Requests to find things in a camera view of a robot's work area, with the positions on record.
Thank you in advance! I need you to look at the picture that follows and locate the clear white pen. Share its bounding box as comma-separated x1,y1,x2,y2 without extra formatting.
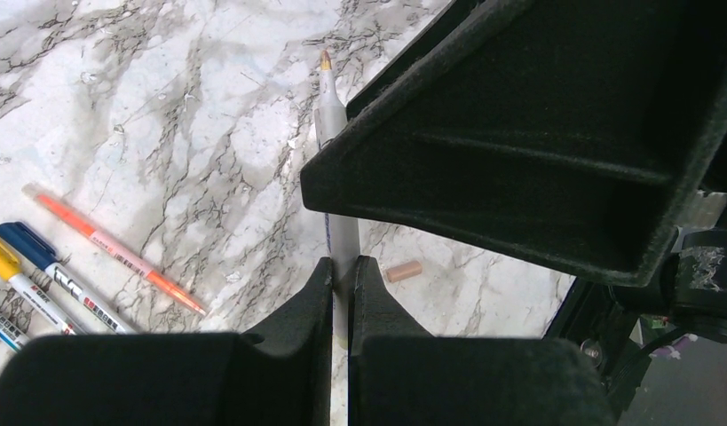
314,50,360,350

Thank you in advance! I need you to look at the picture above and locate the white whiteboard marker pen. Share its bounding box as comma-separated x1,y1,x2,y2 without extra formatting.
0,312,29,351

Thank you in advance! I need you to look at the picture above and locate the blue pen cap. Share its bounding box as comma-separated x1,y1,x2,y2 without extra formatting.
0,222,59,271

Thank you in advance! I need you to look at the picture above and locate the white blue tip marker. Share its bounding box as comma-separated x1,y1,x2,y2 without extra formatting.
0,221,135,335

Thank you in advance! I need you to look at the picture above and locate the thin white black pen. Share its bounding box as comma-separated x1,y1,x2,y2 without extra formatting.
6,269,87,335

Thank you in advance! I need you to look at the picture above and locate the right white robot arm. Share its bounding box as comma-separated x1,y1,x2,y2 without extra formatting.
301,1,727,389

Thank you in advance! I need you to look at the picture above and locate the beige pen cap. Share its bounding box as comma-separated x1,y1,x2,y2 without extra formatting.
385,261,423,283

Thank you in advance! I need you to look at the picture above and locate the orange pen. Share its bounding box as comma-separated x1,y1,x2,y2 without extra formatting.
22,184,207,316

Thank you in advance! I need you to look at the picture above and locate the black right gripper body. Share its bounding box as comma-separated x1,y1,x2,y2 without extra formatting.
300,1,727,287

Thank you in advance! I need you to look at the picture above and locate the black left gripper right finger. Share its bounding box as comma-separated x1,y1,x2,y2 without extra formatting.
348,256,615,425

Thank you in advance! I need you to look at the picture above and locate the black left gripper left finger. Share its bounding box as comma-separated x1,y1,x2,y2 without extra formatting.
0,257,333,425

